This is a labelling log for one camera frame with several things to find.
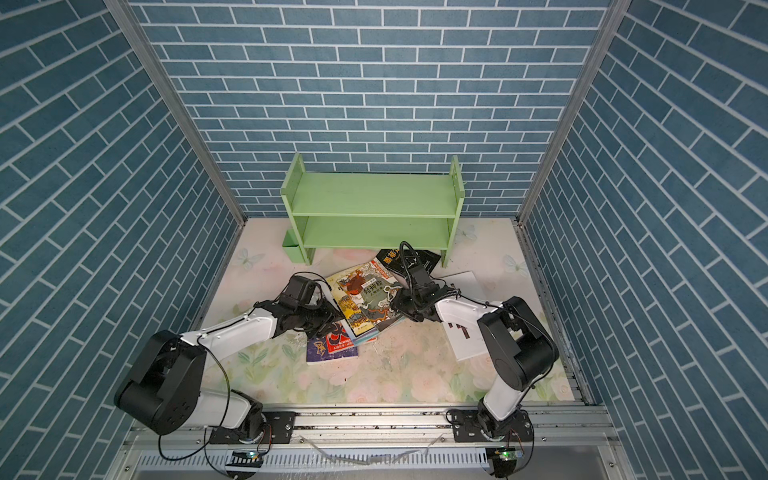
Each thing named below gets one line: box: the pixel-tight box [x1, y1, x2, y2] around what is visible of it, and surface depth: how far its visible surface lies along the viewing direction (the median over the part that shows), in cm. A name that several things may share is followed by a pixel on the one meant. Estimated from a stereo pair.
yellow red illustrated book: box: [340, 310, 379, 346], surface depth 90 cm
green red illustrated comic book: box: [326, 259, 399, 337], surface depth 96 cm
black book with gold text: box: [376, 249, 442, 277], surface depth 110 cm
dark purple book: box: [306, 327, 359, 363], surface depth 87 cm
